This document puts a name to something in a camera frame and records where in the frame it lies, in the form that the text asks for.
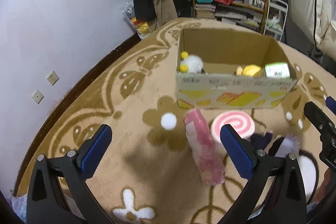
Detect purple anime doll plush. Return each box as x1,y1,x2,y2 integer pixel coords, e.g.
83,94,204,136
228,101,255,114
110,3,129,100
250,131,301,157

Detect green tissue pack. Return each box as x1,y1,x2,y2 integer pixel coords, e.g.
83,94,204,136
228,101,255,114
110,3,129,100
265,63,290,79

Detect pink tissue pack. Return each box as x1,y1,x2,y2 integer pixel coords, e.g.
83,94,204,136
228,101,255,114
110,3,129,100
184,109,225,186

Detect pink swirl lollipop plush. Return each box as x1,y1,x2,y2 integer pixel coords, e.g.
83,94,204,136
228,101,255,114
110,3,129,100
210,110,255,143

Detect yellow dog plush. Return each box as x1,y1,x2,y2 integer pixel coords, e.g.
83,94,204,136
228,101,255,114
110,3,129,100
235,65,262,77

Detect white fluffy chick plush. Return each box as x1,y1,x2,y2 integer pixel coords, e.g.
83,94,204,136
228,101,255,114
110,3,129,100
178,51,205,73

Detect person's right hand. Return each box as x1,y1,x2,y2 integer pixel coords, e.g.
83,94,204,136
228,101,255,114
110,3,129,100
315,168,333,203

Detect white utility cart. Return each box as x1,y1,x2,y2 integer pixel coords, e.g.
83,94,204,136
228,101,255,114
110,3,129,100
263,0,288,41

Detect beige patterned carpet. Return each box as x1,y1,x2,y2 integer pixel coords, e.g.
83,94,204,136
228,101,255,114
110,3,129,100
12,16,336,224

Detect white reclining chair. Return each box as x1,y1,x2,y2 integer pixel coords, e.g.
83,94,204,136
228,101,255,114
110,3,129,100
290,0,335,59

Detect open cardboard box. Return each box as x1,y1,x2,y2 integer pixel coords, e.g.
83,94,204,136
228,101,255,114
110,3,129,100
176,27,298,109

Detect stack of books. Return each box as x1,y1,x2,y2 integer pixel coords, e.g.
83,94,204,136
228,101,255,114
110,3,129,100
195,3,216,19

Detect plastic bag of toys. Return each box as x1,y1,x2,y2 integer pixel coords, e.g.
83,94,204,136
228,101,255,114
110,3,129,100
122,2,151,40

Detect lower wall socket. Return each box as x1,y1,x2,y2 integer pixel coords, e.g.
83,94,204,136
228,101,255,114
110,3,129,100
31,90,44,104

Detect wall socket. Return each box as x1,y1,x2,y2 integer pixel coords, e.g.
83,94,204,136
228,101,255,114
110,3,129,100
31,90,44,104
46,71,59,86

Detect upper wall socket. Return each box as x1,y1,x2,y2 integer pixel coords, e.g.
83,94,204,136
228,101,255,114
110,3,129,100
46,71,59,86

